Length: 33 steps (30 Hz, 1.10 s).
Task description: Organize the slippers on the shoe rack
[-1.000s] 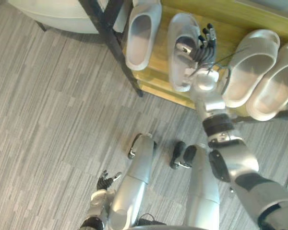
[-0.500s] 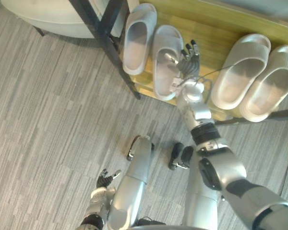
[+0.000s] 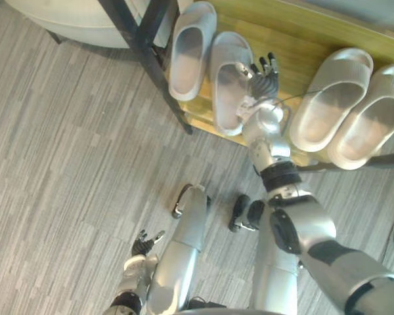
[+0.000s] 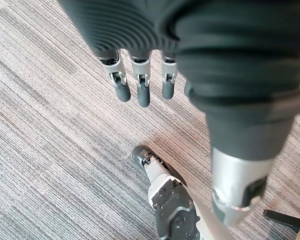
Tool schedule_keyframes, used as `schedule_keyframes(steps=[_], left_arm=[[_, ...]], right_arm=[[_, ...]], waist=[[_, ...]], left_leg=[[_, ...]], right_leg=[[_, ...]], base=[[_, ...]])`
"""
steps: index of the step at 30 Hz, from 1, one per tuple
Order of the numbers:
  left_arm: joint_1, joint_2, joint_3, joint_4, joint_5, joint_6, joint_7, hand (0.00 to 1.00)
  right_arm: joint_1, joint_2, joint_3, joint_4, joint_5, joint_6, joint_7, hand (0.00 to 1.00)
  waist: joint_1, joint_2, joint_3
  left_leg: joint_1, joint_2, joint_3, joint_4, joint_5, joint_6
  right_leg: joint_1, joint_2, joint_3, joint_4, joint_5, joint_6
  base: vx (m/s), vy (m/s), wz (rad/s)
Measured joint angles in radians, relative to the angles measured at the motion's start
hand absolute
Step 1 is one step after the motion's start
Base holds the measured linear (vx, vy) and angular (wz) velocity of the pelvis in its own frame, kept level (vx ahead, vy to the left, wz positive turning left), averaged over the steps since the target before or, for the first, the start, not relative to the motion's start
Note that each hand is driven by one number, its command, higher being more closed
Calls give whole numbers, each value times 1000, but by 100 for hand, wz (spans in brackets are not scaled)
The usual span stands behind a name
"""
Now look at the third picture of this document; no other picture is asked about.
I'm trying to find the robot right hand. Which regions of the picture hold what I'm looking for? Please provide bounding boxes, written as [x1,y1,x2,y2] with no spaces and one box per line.
[234,52,280,100]

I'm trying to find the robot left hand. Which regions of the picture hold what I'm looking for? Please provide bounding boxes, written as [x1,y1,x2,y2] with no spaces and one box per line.
[131,230,166,257]

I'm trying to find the pale grey slipper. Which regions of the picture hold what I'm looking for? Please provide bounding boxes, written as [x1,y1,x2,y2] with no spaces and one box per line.
[208,31,254,137]
[168,1,218,102]

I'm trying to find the robot left leg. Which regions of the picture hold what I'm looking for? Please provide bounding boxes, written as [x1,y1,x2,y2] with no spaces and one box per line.
[145,183,211,315]

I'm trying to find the robot leg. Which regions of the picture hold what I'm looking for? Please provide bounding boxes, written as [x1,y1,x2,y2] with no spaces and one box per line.
[229,194,299,315]
[145,183,211,315]

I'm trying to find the beige slipper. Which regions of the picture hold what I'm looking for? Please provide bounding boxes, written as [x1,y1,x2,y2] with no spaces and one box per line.
[288,47,374,153]
[326,64,394,171]

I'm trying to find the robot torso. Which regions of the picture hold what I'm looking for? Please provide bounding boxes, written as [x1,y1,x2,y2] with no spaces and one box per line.
[179,297,250,315]

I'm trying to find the robot right leg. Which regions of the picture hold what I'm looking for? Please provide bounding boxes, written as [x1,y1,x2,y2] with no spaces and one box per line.
[229,194,299,315]

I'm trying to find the white round seat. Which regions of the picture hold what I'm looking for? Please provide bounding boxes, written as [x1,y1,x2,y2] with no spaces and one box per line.
[3,0,142,49]

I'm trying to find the wooden shoe rack black frame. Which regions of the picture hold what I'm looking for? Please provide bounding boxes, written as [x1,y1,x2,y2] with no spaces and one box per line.
[98,0,394,173]

